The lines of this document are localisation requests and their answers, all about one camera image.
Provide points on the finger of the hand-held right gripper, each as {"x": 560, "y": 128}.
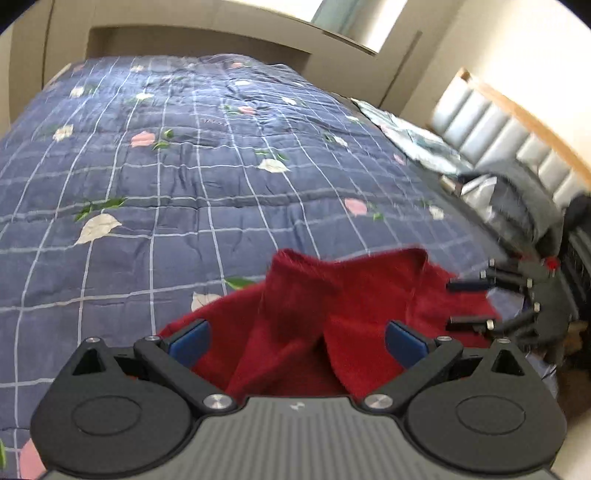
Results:
{"x": 489, "y": 281}
{"x": 489, "y": 325}

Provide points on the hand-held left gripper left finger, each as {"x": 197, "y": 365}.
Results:
{"x": 190, "y": 344}

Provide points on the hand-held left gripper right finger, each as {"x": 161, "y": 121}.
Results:
{"x": 406, "y": 344}

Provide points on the red towel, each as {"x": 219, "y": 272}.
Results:
{"x": 323, "y": 314}

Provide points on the grey padded headboard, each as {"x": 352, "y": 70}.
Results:
{"x": 498, "y": 134}

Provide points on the blue checked floral quilt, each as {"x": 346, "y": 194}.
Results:
{"x": 184, "y": 184}

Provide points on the light patterned pillow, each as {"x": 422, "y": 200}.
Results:
{"x": 415, "y": 138}

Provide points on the beige window seat cabinet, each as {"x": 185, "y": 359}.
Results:
{"x": 231, "y": 44}

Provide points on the blue-grey curtain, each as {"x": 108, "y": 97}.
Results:
{"x": 322, "y": 11}

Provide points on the beige wardrobe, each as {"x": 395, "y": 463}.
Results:
{"x": 46, "y": 50}

